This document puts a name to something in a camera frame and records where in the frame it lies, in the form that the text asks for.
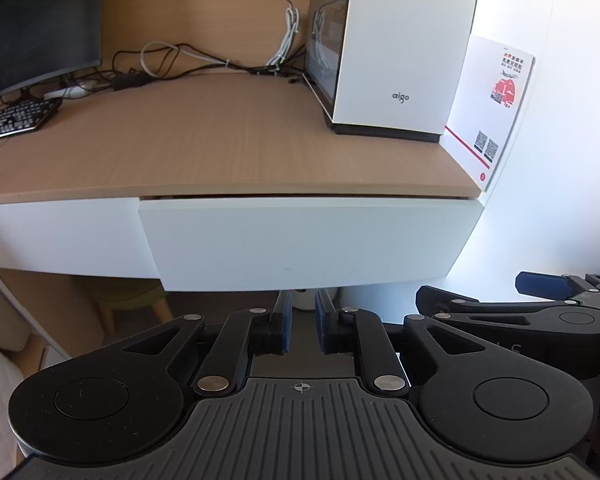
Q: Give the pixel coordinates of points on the white bedding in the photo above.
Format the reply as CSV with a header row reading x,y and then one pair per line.
x,y
0,410

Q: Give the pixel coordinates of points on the white narrow desk drawer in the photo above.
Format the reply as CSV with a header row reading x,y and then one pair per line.
x,y
65,235

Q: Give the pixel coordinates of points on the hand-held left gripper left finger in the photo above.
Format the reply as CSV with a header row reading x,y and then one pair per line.
x,y
283,325

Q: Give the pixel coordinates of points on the white red wall leaflet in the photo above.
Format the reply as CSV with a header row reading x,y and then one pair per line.
x,y
490,110

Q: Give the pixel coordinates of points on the white power strip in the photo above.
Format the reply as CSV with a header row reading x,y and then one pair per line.
x,y
65,92

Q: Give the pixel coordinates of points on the white wide desk drawer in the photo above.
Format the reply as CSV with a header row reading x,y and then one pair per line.
x,y
305,242

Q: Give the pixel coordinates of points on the white computer case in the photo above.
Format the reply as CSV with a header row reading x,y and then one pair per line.
x,y
405,35

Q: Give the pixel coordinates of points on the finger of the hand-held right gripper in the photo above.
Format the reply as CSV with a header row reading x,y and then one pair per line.
x,y
480,310
542,284

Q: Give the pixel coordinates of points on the black keyboard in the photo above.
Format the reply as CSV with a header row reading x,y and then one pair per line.
x,y
15,117

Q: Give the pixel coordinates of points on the white round bin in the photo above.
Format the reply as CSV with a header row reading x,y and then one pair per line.
x,y
305,299

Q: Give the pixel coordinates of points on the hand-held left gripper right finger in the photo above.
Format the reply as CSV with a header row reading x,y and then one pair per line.
x,y
324,325

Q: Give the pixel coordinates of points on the black curved monitor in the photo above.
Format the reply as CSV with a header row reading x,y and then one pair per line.
x,y
35,25

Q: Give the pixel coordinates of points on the black power adapter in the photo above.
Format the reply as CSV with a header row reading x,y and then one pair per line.
x,y
130,81

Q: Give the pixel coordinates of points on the green wooden-legged stool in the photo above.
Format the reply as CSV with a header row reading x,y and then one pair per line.
x,y
125,292

